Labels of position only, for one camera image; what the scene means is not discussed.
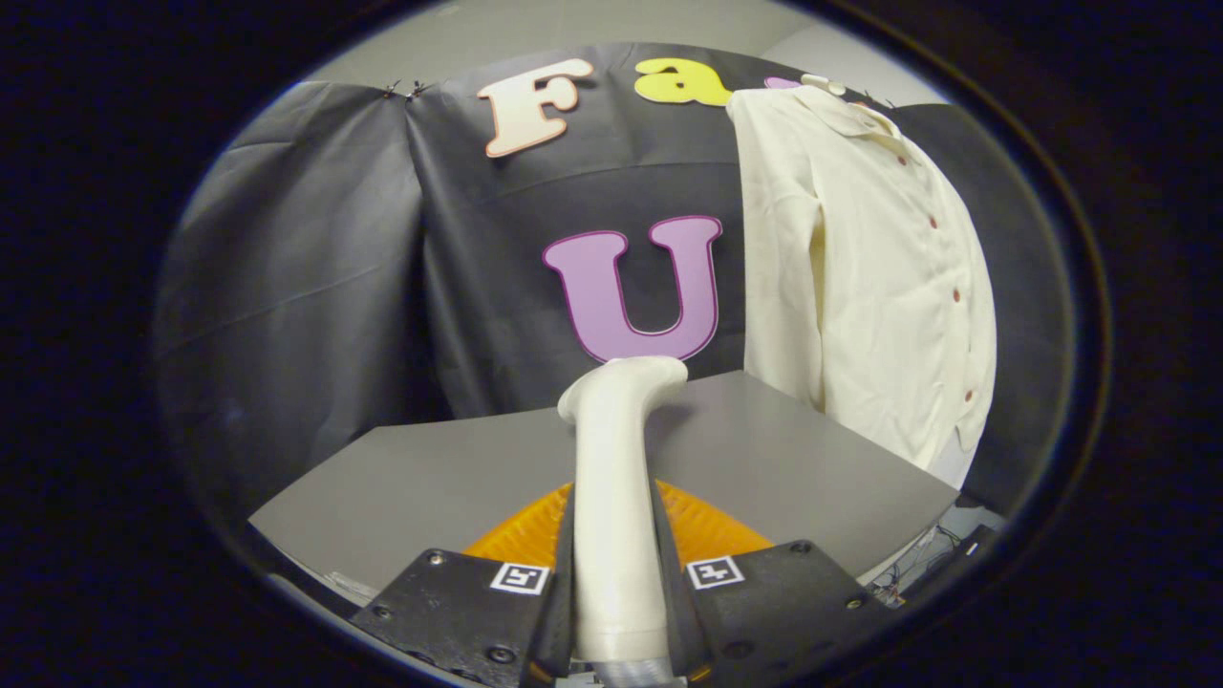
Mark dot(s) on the white garment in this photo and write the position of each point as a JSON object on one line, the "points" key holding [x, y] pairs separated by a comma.
{"points": [[955, 463]]}

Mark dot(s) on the white clothes hanger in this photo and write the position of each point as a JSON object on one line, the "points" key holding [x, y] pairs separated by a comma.
{"points": [[822, 84]]}

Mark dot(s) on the white garment steamer head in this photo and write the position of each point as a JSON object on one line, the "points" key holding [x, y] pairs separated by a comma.
{"points": [[616, 497]]}

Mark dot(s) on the black backdrop cloth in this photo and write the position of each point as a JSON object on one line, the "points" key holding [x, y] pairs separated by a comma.
{"points": [[306, 315]]}

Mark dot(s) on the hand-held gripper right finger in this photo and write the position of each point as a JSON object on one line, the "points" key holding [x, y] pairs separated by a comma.
{"points": [[669, 592]]}

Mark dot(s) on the grey top white cabinet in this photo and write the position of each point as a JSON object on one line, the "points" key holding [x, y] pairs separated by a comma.
{"points": [[430, 478]]}

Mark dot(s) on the cream button-up shirt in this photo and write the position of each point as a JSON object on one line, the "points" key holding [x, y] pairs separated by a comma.
{"points": [[860, 287]]}

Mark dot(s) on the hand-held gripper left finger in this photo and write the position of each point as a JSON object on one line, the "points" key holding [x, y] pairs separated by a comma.
{"points": [[562, 621]]}

